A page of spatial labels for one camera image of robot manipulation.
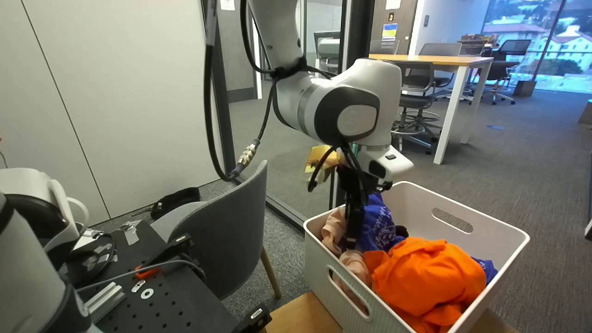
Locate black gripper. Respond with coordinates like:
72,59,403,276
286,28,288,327
335,163,394,250

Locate peach shirt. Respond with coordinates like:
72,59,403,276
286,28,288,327
320,205,375,289

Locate blue patterned bandana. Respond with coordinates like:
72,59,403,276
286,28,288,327
359,191,499,285

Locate grey plastic chair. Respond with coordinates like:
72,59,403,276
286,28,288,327
148,159,283,302

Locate white plastic bin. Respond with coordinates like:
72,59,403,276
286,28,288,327
301,179,532,333

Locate black office chair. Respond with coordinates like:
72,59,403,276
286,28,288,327
483,37,532,107

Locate yellowish wrist attachment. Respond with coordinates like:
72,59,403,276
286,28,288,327
303,144,344,178

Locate orange garment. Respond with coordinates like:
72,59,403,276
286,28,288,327
362,237,488,333

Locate brown cardboard box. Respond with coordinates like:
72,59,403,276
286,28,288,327
264,292,520,333

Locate grey office stool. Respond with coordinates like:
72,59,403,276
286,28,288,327
394,61,440,154

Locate wooden-top white table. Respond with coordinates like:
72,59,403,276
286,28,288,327
368,52,495,166

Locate white paper label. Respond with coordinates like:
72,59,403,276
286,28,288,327
122,224,142,248

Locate black device white stickers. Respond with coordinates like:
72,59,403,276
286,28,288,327
61,237,120,276

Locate orange-handled black clamp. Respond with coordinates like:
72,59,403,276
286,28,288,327
131,233,196,283

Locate black door frame post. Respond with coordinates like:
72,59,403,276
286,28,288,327
329,0,377,209

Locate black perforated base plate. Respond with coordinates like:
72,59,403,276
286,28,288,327
57,218,273,333

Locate thin grey cable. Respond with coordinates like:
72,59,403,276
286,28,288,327
76,257,207,294

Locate aluminium extrusion rail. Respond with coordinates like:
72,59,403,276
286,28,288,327
76,279,127,326

